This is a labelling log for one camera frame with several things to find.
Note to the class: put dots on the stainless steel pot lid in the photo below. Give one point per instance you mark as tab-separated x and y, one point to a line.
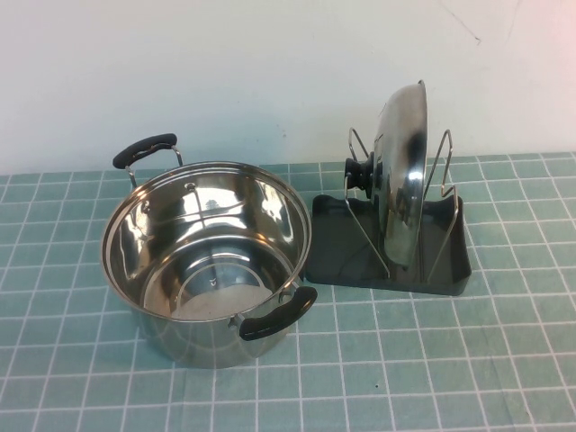
400	180

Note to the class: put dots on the green grid pattern tablecloth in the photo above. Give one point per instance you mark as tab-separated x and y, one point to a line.
405	360

